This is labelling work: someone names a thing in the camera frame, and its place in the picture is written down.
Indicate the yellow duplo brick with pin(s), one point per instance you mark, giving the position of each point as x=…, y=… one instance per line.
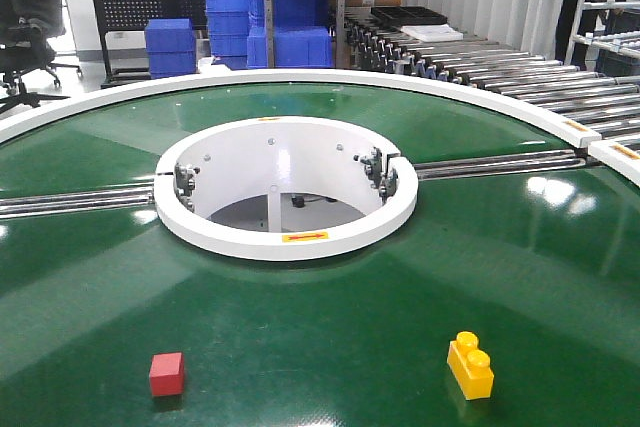
x=470, y=366

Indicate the red cube block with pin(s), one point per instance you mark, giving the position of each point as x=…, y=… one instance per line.
x=167, y=374

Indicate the blue bin stack right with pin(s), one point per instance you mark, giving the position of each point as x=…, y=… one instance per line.
x=301, y=35

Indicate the blue bin stack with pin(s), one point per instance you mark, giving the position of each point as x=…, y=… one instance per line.
x=170, y=47
x=301, y=35
x=228, y=29

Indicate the blue bin stack left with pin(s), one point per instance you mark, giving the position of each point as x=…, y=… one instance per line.
x=170, y=47

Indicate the blue bin stack middle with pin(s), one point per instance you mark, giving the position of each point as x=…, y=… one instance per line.
x=228, y=29

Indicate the black compartment tray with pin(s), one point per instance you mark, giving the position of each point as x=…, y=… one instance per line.
x=399, y=16

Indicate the white flat tray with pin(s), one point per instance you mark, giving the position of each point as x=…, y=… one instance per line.
x=432, y=33

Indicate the steel roller conveyor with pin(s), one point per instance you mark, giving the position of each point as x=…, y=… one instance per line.
x=608, y=105

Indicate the white outer conveyor rim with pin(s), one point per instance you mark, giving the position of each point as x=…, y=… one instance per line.
x=612, y=154

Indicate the black office chair with jacket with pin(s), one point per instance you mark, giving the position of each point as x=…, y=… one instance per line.
x=26, y=27

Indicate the metal flow rack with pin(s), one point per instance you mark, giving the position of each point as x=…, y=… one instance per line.
x=616, y=20

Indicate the person in dark clothes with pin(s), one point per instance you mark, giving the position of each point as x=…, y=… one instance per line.
x=595, y=2

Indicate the white inner ring hub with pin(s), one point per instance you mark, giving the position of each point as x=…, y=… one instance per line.
x=272, y=156

